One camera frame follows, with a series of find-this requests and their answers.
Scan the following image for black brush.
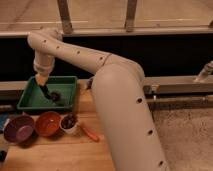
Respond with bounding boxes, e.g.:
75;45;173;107
40;85;60;102

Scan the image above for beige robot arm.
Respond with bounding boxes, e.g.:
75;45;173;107
27;28;170;171

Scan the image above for green plastic tray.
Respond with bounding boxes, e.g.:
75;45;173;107
17;76;77;111

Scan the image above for orange bowl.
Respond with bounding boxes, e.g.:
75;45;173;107
35;111;61;137

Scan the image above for white cup with dark contents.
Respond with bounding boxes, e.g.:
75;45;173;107
60;114;78;135

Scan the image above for blue object at left edge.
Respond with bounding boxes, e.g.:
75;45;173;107
0;114;9;131

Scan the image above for purple bowl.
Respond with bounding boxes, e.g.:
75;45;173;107
4;115;34;143

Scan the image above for orange carrot toy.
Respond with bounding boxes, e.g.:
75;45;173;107
79;123;100;142

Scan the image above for dark object bottom left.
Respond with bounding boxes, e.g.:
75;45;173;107
0;144;8;163

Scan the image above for white pipe fitting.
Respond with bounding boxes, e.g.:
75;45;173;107
195;60;213;82

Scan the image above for left wooden post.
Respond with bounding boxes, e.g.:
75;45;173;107
57;0;73;34

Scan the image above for wooden post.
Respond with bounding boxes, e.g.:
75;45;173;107
57;0;73;34
124;0;137;32

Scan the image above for right wooden post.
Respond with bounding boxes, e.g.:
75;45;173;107
124;0;137;32

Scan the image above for metal rail beam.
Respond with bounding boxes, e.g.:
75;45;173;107
144;75;213;95

